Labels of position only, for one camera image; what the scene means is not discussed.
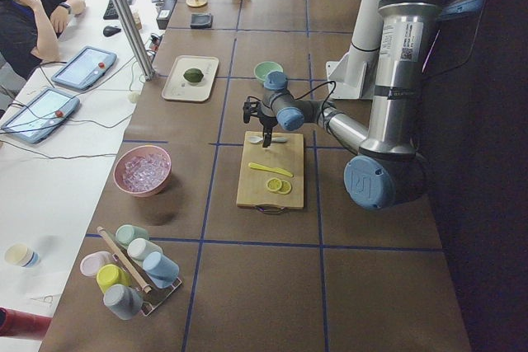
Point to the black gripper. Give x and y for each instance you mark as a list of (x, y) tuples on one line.
[(266, 122)]

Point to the grey pastel cup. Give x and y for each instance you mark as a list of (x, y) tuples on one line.
[(123, 301)]

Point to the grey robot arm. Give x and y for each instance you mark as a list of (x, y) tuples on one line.
[(371, 106)]

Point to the black computer mouse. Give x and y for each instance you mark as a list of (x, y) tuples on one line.
[(109, 31)]

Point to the cream cup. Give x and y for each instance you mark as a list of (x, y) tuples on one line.
[(140, 248)]

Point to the seated person in black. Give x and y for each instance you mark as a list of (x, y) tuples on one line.
[(30, 31)]

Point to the bamboo cutting board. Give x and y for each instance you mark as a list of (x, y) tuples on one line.
[(252, 192)]

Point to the pink pastel cup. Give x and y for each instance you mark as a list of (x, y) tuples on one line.
[(91, 263)]

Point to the paper cup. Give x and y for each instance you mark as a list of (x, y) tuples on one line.
[(21, 255)]

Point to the white wire rack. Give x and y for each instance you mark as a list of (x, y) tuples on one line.
[(151, 300)]

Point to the aluminium frame post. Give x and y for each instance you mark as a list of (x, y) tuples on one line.
[(134, 38)]

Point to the white plastic spoon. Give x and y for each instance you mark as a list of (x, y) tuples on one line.
[(260, 139)]

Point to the clear ice cubes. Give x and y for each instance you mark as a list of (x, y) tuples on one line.
[(143, 173)]

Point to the light green bowl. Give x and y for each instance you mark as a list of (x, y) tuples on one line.
[(262, 69)]

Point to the light blue cup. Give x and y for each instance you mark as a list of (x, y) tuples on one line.
[(162, 270)]

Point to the grey folded cloth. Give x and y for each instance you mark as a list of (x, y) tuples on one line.
[(201, 20)]

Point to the black box with label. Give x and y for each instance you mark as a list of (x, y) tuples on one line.
[(164, 10)]

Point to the teach pendant tablet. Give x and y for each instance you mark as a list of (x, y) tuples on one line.
[(85, 68), (38, 119)]

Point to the wooden rack handle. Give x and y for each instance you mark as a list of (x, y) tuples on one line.
[(121, 256)]

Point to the green avocado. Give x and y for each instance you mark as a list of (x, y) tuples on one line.
[(193, 75)]

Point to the yellow plastic knife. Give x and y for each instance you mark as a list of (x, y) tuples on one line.
[(276, 170)]

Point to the pink bowl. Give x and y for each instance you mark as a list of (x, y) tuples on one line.
[(140, 151)]

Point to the white rabbit tray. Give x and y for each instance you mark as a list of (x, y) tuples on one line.
[(176, 88)]

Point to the yellow pastel cup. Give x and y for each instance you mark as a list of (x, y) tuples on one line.
[(111, 274)]

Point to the upper teach pendant tablet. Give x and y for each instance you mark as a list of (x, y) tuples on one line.
[(85, 68)]

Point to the lower teach pendant tablet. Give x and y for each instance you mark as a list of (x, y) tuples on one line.
[(38, 119)]

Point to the green pastel cup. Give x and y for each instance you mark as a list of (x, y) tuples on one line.
[(126, 233)]

